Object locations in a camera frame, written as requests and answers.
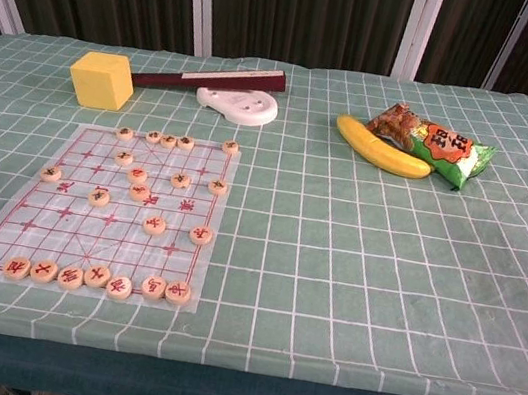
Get red-print wooden chess piece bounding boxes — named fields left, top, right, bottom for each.
left=0, top=254, right=33, bottom=284
left=139, top=274, right=169, bottom=303
left=28, top=257, right=60, bottom=286
left=162, top=279, right=194, bottom=308
left=104, top=274, right=136, bottom=303
left=127, top=182, right=150, bottom=204
left=187, top=223, right=215, bottom=248
left=126, top=165, right=150, bottom=187
left=141, top=213, right=168, bottom=239
left=82, top=263, right=113, bottom=291
left=55, top=264, right=87, bottom=293

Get green grid tablecloth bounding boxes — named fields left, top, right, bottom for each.
left=0, top=0, right=528, bottom=395

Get dark red folded fan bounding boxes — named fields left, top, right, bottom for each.
left=129, top=45, right=289, bottom=112

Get translucent Chinese chess board sheet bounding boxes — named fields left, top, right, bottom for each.
left=0, top=105, right=245, bottom=320

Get yellow foam cube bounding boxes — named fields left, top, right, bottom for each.
left=64, top=46, right=140, bottom=115

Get white plastic device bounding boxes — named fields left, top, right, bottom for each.
left=191, top=80, right=281, bottom=131

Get dark brown curtain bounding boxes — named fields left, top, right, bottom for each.
left=0, top=0, right=528, bottom=146

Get yellow banana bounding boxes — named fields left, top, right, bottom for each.
left=328, top=112, right=442, bottom=183

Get green orange snack bag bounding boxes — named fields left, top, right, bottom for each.
left=358, top=97, right=504, bottom=198

